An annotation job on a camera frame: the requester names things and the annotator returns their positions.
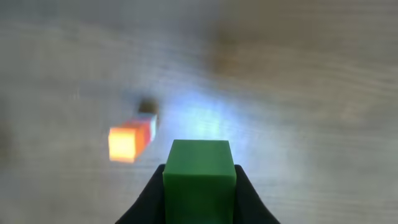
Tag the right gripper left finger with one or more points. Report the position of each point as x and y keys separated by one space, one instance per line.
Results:
x=149 y=205

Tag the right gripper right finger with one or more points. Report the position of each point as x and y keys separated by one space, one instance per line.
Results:
x=248 y=205

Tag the green cube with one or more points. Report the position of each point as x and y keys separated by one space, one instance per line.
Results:
x=199 y=183

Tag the red cube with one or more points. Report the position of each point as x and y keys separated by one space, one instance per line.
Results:
x=148 y=133

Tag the orange cube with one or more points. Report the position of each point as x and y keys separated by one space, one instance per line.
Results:
x=122 y=144

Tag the white cube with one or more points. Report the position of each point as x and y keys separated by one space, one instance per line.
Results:
x=152 y=123

